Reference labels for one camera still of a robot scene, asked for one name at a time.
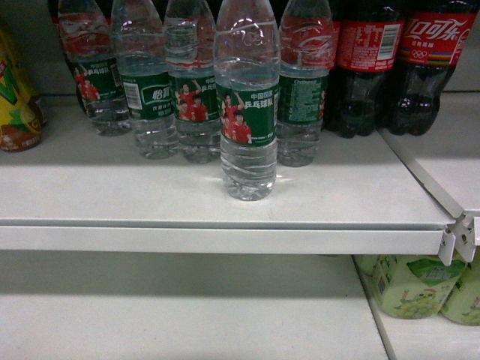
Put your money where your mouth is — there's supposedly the clear water bottle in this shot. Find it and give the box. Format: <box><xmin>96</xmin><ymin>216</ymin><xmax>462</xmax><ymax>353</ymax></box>
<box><xmin>214</xmin><ymin>1</ymin><xmax>280</xmax><ymax>201</ymax></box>

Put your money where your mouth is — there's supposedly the white metal shelf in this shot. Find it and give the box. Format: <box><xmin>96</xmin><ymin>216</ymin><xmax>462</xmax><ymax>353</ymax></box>
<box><xmin>1</xmin><ymin>96</ymin><xmax>453</xmax><ymax>255</ymax></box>

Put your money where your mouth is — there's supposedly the right water bottle green label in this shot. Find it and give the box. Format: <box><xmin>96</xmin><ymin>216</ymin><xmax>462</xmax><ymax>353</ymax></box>
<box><xmin>276</xmin><ymin>1</ymin><xmax>334</xmax><ymax>167</ymax></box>

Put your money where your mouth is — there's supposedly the white adjacent right shelf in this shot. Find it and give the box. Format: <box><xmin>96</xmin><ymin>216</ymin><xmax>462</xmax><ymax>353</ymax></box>
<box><xmin>376</xmin><ymin>91</ymin><xmax>480</xmax><ymax>260</ymax></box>

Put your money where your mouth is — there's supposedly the far left water bottle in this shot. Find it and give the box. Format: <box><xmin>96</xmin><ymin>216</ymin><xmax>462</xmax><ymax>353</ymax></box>
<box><xmin>58</xmin><ymin>1</ymin><xmax>131</xmax><ymax>137</ymax></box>

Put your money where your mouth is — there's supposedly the white lower shelf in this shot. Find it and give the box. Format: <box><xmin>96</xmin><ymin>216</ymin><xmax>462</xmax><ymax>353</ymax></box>
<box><xmin>1</xmin><ymin>250</ymin><xmax>387</xmax><ymax>359</ymax></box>

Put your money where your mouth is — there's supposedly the cola bottle barcode label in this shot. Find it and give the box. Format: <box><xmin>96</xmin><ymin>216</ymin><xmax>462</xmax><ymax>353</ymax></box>
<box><xmin>325</xmin><ymin>1</ymin><xmax>405</xmax><ymax>138</ymax></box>

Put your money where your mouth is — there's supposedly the green grape drink bottle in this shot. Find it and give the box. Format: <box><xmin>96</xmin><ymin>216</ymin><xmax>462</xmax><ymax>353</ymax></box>
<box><xmin>372</xmin><ymin>255</ymin><xmax>467</xmax><ymax>320</ymax></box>

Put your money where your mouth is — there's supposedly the yellow lemon tea bottle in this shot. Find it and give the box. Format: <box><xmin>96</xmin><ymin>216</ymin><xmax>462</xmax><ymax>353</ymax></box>
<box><xmin>1</xmin><ymin>28</ymin><xmax>46</xmax><ymax>152</ymax></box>

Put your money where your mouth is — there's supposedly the cola bottle red logo label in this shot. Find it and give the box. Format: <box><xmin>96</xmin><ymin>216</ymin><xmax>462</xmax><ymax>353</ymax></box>
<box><xmin>385</xmin><ymin>0</ymin><xmax>478</xmax><ymax>137</ymax></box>

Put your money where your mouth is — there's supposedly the green drink bottle right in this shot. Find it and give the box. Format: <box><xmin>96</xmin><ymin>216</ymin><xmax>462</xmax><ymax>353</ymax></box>
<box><xmin>440</xmin><ymin>259</ymin><xmax>479</xmax><ymax>326</ymax></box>

